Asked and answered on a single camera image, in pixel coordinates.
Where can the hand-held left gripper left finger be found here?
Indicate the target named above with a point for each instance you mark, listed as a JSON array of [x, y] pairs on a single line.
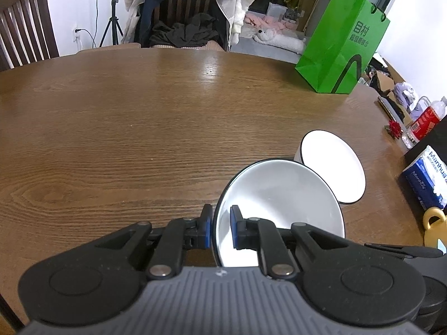
[[207, 230]]

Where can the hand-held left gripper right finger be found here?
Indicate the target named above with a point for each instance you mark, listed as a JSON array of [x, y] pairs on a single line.
[[234, 230]]

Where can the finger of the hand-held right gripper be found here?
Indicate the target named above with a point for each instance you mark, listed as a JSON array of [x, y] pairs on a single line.
[[415, 251]]

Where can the white bowl with dark rim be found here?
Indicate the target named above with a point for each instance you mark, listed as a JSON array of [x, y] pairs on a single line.
[[331, 167], [279, 195]]

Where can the yellow mug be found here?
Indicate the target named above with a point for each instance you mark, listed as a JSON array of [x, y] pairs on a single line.
[[434, 230]]

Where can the blue white tissue box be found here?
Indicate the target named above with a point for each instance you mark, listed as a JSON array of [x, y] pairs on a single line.
[[424, 178]]

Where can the black box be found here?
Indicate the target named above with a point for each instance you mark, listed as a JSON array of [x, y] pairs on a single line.
[[424, 143]]

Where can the red flower decoration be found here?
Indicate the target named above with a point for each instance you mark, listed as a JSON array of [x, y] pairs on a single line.
[[394, 129]]

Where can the bottle with red label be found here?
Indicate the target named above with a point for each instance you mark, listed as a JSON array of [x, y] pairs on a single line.
[[424, 122]]

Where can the dark slim case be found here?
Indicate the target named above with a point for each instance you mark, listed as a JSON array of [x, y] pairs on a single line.
[[391, 110]]

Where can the lavender cloth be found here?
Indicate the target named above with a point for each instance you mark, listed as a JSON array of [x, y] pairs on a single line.
[[407, 94]]

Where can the open cardboard box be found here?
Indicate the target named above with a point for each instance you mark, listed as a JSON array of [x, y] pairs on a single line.
[[386, 80]]

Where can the white plush toy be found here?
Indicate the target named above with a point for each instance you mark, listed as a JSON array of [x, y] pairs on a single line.
[[276, 40]]

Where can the dark crumpled clothes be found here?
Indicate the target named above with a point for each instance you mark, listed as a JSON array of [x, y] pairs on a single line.
[[185, 31]]

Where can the pink blanket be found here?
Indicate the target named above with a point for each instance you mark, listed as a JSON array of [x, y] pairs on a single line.
[[269, 22]]

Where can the green paper bag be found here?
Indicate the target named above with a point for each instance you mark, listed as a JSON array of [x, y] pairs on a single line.
[[338, 45]]

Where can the clear storage bin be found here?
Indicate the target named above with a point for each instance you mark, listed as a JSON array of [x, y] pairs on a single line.
[[276, 10]]

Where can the dark wooden chair with clothes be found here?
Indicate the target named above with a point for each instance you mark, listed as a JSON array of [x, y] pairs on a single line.
[[188, 3]]

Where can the dark blue garment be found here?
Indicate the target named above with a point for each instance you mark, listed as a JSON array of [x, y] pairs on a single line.
[[148, 10]]

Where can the black tripod stand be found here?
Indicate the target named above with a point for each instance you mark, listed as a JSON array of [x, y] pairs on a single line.
[[113, 7]]

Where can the dark wooden slatted chair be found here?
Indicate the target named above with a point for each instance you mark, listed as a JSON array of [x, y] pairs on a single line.
[[24, 28]]

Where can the white wall outlet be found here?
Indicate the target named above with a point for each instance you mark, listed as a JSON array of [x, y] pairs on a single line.
[[77, 38]]

